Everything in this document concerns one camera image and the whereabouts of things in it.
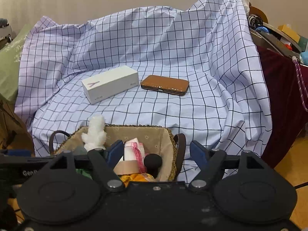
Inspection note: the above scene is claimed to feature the white teddy bear plush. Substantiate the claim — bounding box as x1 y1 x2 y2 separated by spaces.
81 115 106 151

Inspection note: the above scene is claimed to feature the green plush toy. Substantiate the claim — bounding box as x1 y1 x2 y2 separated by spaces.
76 168 93 180

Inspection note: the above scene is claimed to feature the brown paper bag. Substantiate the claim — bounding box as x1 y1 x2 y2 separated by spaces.
0 99 35 150

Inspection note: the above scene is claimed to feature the white cardboard box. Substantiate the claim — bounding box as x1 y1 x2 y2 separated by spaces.
81 65 139 105

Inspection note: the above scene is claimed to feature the grey cardboard box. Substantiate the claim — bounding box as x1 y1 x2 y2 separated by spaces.
0 18 13 42

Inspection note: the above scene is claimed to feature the beige tape roll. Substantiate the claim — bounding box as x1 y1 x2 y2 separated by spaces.
113 160 140 175

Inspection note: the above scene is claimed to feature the pink-edged white towel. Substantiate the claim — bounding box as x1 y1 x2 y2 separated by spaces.
123 138 146 174

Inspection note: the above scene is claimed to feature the checkered white bed sheet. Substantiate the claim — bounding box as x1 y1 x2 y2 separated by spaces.
14 0 272 181

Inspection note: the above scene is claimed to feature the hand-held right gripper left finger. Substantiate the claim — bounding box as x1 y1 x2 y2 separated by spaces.
48 140 125 189

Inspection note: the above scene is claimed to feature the black round sponge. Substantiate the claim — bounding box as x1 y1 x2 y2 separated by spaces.
144 154 162 181

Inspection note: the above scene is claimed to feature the yellow embroidered pouch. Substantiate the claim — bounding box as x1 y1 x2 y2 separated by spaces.
119 172 156 182

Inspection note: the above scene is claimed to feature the woven basket with fabric liner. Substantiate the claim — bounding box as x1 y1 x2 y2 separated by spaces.
49 124 187 182

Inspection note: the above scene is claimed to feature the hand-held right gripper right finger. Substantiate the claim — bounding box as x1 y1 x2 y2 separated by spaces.
189 140 267 188

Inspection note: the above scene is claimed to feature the wooden rack with clutter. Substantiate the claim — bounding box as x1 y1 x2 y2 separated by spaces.
248 2 308 65

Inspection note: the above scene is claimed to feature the purple and white rope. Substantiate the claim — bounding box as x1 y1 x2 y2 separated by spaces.
292 56 308 112

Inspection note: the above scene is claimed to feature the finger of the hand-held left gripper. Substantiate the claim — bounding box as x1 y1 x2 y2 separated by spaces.
0 150 56 162

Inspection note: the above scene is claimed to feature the brown leather case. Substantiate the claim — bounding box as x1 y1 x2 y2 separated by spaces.
140 75 189 97

